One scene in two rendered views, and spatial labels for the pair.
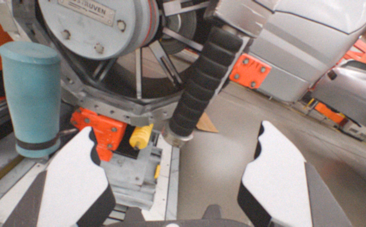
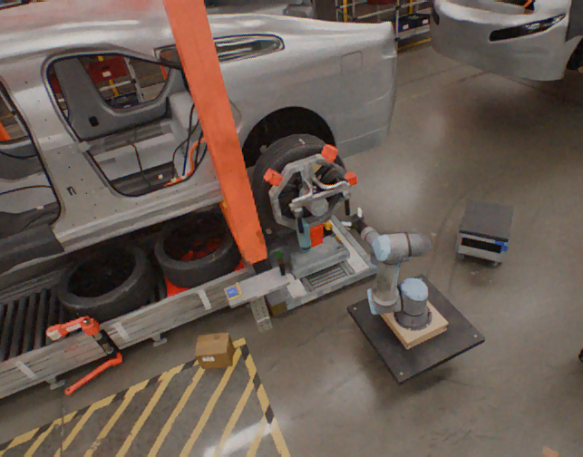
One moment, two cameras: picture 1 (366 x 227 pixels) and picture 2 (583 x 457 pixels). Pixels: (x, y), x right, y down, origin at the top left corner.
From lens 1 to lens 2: 2.46 m
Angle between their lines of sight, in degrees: 13
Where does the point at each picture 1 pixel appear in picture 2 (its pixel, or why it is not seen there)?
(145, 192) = (342, 251)
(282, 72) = (366, 135)
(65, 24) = (316, 212)
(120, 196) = (333, 258)
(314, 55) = (377, 115)
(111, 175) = (322, 252)
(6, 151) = not seen: hidden behind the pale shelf
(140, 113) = (325, 217)
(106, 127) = (317, 229)
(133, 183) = (334, 248)
